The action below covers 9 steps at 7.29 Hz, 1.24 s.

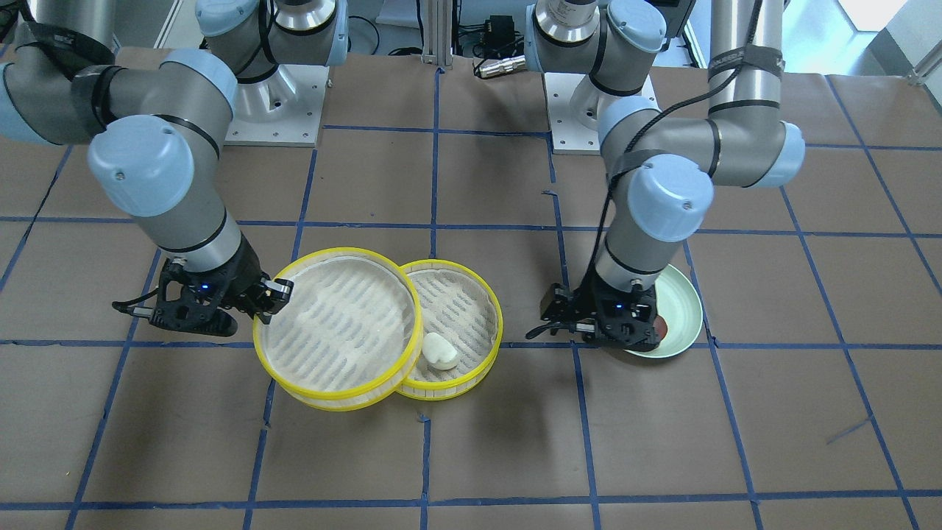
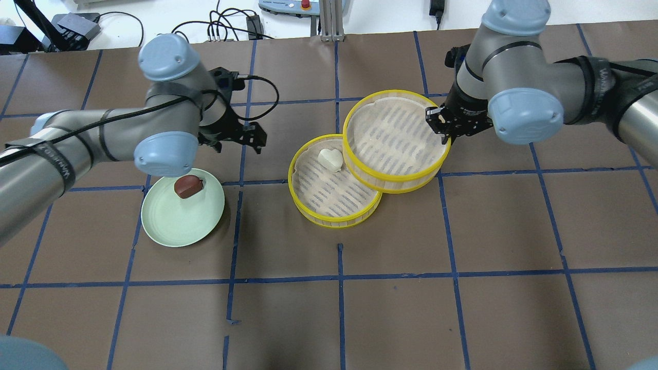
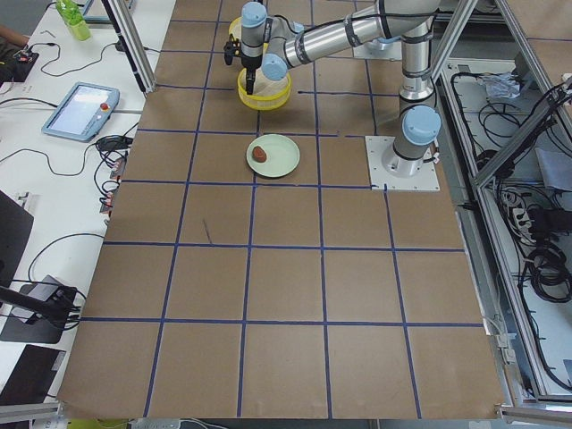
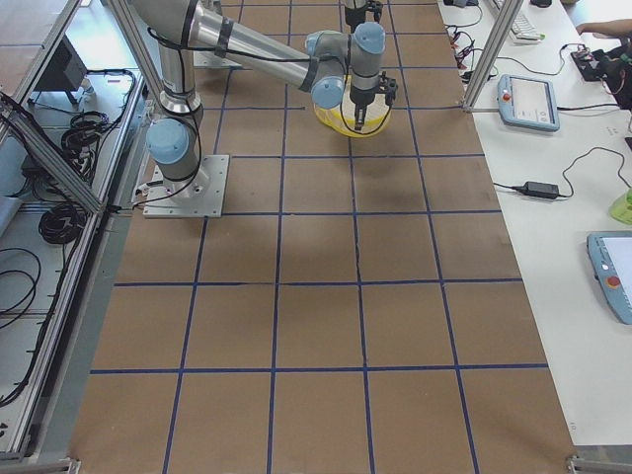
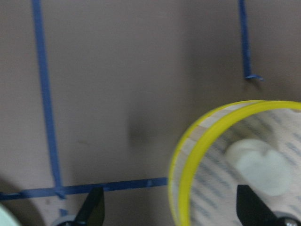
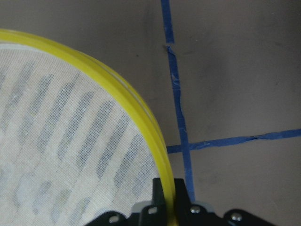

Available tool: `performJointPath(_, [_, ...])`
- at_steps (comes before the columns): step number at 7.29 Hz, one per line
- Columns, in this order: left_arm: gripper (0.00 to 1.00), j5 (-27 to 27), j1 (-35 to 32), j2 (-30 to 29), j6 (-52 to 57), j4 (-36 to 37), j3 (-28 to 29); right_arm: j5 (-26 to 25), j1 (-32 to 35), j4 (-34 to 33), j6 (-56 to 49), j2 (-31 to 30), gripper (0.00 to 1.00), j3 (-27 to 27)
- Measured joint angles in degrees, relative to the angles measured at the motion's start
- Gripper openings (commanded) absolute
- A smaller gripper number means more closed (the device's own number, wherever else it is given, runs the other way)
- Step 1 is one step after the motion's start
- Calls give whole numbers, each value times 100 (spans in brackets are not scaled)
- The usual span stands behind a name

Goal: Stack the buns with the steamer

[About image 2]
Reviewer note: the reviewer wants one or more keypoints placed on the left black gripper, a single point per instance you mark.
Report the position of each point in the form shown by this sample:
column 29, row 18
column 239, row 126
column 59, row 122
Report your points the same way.
column 218, row 125

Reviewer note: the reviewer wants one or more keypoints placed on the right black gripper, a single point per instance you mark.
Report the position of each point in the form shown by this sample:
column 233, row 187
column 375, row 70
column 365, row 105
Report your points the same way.
column 469, row 110

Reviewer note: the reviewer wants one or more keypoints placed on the yellow steamer basket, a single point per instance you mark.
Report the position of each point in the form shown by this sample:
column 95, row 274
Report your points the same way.
column 388, row 144
column 331, row 200

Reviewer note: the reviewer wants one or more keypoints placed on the white bun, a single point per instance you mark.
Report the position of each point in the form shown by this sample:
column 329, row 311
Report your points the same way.
column 331, row 159

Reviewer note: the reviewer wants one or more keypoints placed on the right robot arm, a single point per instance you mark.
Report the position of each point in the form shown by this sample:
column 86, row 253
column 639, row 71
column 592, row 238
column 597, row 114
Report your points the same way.
column 503, row 81

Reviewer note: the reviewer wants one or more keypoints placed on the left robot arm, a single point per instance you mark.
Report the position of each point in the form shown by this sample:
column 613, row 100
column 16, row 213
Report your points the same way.
column 186, row 106

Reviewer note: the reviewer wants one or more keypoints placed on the brown bun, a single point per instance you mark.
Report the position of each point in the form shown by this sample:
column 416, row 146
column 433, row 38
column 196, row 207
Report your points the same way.
column 187, row 186

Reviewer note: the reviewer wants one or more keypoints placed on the light green plate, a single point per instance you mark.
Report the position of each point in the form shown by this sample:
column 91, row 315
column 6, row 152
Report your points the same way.
column 174, row 222

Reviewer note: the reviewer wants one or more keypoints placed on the black power brick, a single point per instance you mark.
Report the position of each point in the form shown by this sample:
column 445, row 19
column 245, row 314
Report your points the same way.
column 254, row 27

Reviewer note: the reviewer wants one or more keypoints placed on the black power adapter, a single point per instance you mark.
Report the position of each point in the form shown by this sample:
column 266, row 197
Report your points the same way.
column 437, row 10

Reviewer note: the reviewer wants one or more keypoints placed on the teach pendant with red button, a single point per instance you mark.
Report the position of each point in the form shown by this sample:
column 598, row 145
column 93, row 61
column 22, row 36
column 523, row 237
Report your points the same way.
column 300, row 9

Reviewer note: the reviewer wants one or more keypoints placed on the black device box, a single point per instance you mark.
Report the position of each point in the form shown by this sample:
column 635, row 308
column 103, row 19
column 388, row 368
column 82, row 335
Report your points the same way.
column 78, row 26

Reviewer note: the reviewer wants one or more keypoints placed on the aluminium frame post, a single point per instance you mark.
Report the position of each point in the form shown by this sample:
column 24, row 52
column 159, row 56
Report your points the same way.
column 331, row 21

